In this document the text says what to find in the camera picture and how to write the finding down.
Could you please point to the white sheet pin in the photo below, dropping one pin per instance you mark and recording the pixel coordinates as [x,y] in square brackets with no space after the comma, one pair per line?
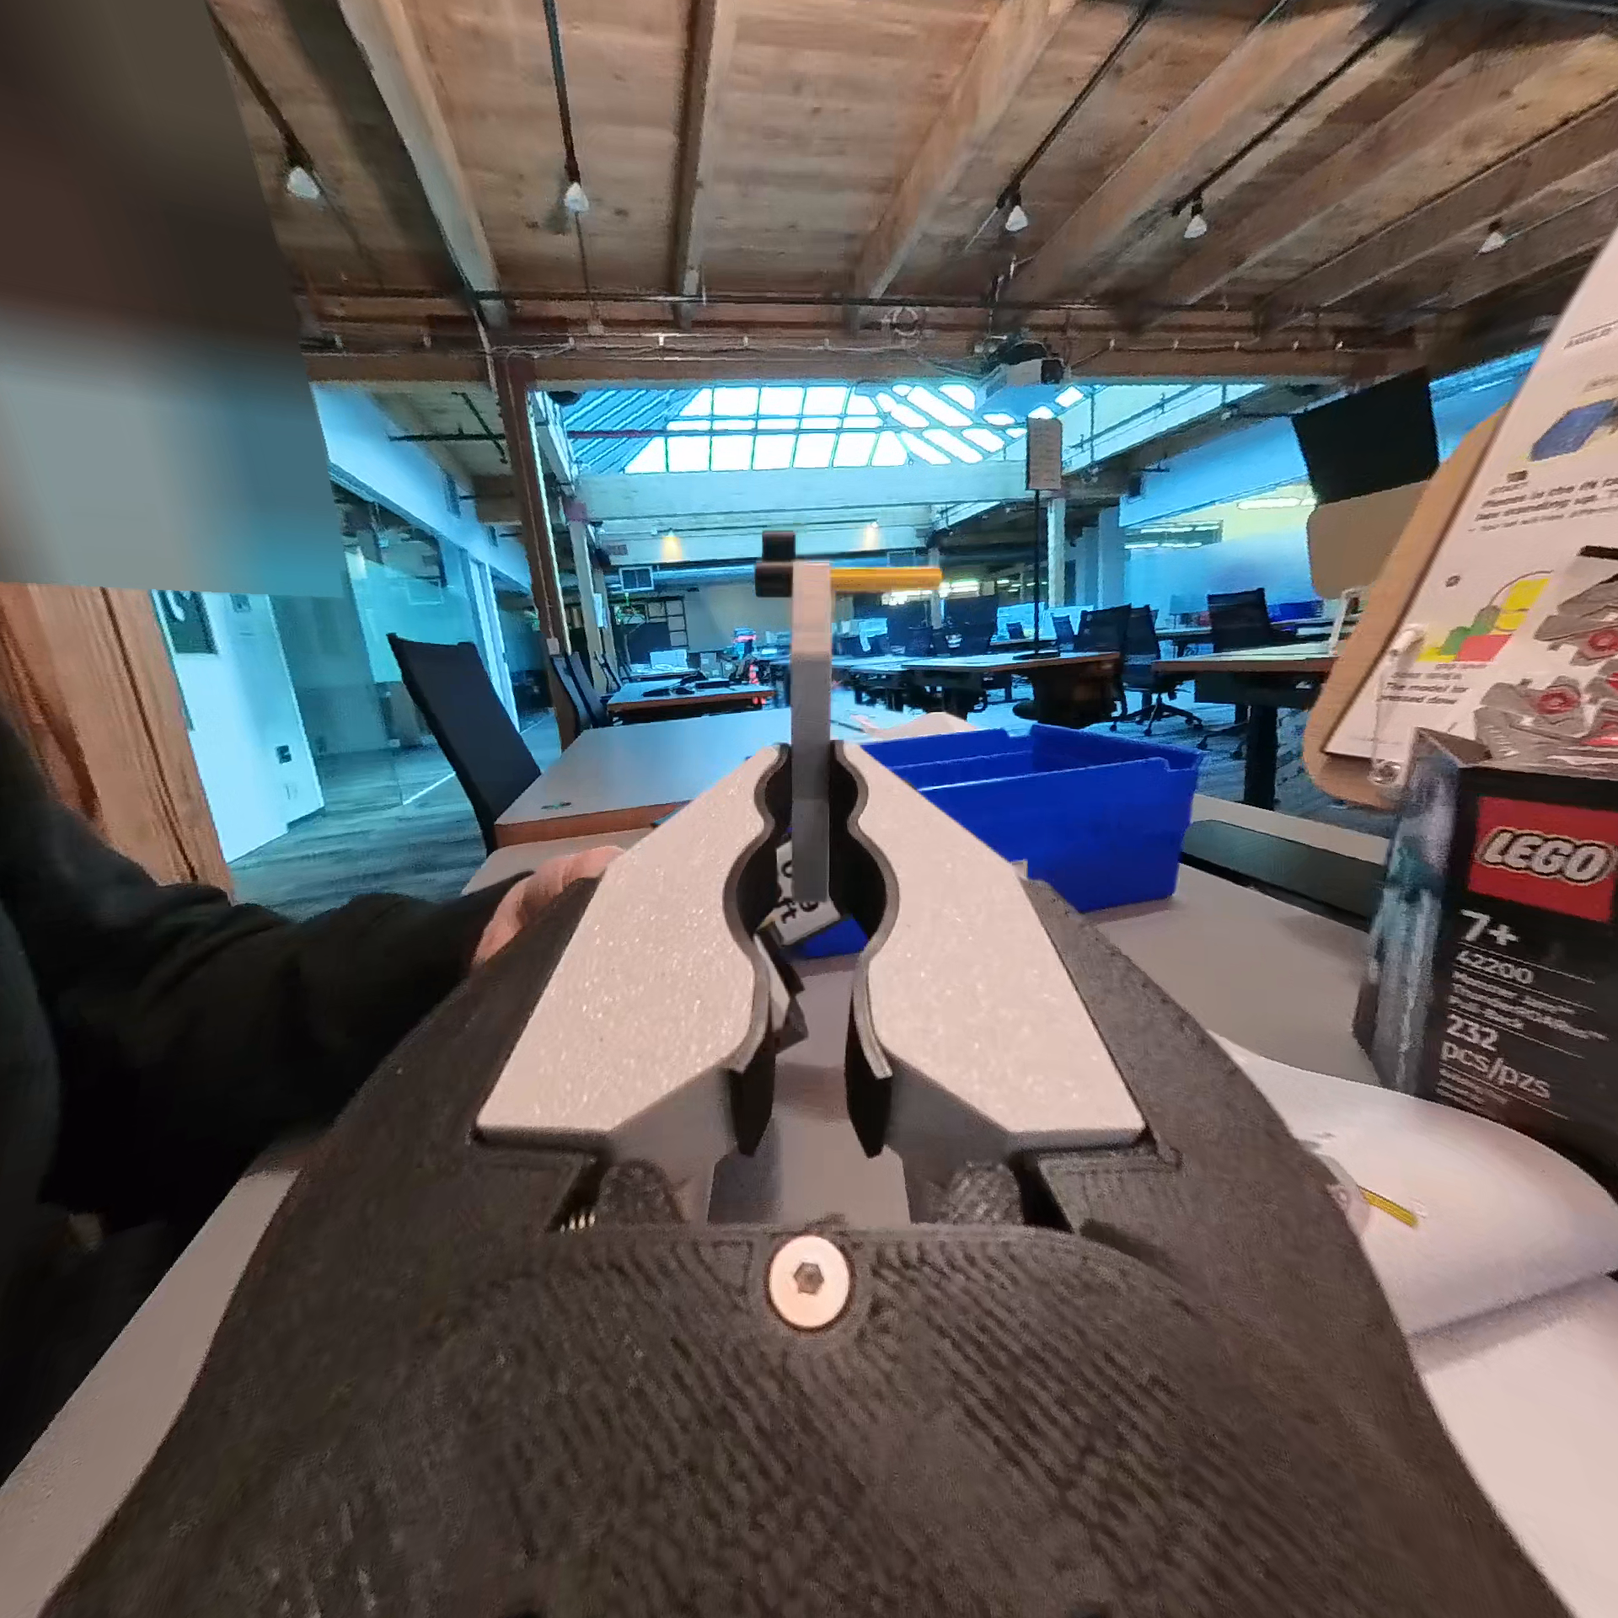
[1402,641]

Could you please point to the grey angled toy beam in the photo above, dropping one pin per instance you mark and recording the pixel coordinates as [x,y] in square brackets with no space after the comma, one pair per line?
[812,707]

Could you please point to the person's black jacket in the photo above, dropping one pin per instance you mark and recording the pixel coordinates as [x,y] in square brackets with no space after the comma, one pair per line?
[51,1326]

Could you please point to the black angled toy beam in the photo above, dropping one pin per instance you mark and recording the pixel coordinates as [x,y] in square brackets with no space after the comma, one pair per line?
[780,562]

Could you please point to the sign on pole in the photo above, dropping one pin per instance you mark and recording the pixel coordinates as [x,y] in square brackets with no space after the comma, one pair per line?
[1044,455]

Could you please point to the long wooden table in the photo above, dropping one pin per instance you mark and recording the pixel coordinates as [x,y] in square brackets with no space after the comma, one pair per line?
[689,697]

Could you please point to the printed instruction sheet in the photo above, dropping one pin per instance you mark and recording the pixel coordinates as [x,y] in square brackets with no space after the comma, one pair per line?
[1556,505]

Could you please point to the open instruction booklet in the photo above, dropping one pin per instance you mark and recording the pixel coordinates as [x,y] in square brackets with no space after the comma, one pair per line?
[1491,1213]

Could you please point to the ceiling projector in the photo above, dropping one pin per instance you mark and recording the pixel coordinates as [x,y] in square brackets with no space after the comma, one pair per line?
[1021,368]

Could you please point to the blue plastic bin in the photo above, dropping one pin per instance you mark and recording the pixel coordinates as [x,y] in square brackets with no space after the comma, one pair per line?
[1074,821]

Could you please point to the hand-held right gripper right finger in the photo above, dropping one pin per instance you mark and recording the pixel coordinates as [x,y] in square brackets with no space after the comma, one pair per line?
[986,999]

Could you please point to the person's left hand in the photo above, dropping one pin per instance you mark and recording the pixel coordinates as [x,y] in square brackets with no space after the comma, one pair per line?
[538,891]

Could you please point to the black toy set box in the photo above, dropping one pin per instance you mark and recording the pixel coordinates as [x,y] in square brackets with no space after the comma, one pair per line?
[1516,961]

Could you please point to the black and tan board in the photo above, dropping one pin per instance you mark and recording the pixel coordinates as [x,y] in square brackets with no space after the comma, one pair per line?
[1365,435]

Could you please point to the yellow toy axle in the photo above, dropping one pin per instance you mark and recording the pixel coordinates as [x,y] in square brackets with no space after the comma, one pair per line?
[884,582]

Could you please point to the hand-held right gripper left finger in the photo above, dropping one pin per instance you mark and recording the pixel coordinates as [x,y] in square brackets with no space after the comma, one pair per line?
[631,999]

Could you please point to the black highback chair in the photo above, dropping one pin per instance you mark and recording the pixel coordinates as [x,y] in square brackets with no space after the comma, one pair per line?
[468,733]

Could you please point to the toy sticker sheet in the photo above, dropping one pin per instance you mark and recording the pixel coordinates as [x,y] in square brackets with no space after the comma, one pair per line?
[1556,684]

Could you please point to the grey table wooden edge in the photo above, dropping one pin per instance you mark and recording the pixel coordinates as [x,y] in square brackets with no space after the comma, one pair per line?
[631,770]

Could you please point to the black office chair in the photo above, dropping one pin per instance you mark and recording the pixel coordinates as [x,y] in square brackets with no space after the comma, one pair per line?
[1142,657]

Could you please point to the grey desk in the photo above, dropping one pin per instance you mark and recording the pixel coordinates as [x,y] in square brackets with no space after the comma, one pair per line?
[1264,961]

